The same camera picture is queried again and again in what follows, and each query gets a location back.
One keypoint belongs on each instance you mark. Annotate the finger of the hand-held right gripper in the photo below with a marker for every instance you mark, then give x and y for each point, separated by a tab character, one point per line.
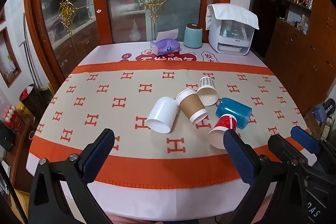
305	138
284	148

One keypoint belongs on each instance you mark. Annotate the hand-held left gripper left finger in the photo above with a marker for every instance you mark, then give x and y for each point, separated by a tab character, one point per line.
98	153

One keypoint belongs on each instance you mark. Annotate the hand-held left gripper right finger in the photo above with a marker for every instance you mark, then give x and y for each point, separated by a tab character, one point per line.
237	153

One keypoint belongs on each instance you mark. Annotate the red paper cup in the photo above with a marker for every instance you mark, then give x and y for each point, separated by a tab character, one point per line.
223	124

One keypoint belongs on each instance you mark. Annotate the teal plastic cup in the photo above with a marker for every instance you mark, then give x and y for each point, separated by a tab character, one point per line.
236	111

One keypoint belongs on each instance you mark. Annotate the checked paper cup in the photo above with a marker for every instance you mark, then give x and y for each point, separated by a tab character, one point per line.
207	94

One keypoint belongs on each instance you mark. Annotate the brown paper cup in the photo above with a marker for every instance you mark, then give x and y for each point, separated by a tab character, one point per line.
190	106

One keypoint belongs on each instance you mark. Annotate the white plastic cup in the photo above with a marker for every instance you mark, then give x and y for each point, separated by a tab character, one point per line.
162	113

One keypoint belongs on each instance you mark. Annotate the blue and black bag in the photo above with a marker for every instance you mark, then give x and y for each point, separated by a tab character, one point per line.
321	113

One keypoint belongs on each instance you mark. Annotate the orange patterned tablecloth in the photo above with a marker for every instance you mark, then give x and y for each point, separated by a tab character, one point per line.
110	98

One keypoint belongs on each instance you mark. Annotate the wooden cabinet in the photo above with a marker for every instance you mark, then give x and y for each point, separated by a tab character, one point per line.
296	61

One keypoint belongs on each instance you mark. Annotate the dark woven trash bin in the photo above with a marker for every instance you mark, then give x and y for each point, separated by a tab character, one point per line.
35	102

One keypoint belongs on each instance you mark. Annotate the red egg carton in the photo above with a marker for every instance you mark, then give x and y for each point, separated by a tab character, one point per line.
9	115

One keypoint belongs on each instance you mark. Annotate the white countertop appliance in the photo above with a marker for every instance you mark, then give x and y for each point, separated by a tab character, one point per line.
232	39

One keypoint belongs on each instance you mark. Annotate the metal mop pole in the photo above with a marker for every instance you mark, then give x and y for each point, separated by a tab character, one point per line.
28	56

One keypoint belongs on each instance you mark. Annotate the teal canister with brown lid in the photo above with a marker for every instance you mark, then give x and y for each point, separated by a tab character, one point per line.
192	36

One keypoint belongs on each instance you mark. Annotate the purple tissue box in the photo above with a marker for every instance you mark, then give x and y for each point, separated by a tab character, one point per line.
166	47

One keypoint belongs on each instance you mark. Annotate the white plastic bag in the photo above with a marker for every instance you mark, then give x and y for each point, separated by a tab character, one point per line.
134	31

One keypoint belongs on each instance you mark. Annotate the wooden shelf with bottles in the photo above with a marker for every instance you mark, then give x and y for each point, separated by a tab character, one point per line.
298	3

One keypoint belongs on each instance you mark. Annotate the white cloth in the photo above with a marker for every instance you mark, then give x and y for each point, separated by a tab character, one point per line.
233	14

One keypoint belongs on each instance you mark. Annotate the wooden framed wall niche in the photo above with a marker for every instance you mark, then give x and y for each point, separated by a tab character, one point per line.
9	56

